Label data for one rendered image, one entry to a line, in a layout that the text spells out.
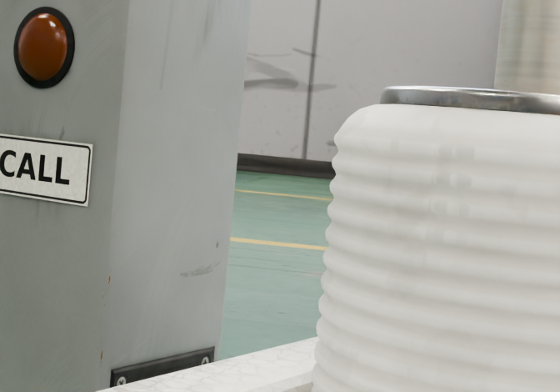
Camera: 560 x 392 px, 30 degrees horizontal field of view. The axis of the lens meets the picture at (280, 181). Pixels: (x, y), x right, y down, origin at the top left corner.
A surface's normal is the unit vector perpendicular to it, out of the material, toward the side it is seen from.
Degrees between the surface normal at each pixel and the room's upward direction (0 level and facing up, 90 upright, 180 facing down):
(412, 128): 58
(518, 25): 90
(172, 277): 90
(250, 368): 0
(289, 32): 90
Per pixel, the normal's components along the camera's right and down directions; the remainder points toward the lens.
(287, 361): 0.09, -0.99
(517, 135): -0.22, -0.52
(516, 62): -0.77, -0.04
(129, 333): 0.85, 0.11
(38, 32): -0.51, -0.05
